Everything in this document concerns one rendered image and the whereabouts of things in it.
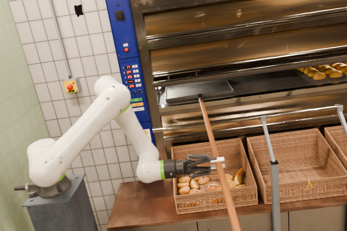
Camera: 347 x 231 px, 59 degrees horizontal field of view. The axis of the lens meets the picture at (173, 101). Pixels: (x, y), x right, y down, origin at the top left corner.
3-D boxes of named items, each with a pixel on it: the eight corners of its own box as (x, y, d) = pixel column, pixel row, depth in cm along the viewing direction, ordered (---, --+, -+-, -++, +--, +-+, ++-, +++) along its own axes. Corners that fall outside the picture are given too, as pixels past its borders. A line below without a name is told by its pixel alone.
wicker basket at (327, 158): (247, 166, 247) (245, 136, 238) (317, 158, 245) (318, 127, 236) (264, 206, 202) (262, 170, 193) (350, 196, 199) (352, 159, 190)
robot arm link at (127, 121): (108, 119, 144) (128, 111, 142) (112, 108, 154) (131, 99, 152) (143, 173, 159) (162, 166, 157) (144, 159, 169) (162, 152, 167)
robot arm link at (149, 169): (137, 188, 147) (132, 171, 142) (139, 171, 159) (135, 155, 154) (166, 185, 147) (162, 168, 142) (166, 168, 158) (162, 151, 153)
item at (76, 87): (68, 91, 230) (65, 78, 227) (81, 89, 229) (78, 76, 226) (65, 94, 223) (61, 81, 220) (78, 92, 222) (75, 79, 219)
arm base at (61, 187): (10, 201, 139) (5, 191, 137) (26, 182, 153) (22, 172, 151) (64, 197, 136) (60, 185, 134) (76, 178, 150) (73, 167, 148)
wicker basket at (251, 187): (175, 175, 251) (170, 146, 242) (243, 166, 248) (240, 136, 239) (175, 216, 205) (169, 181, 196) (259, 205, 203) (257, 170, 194)
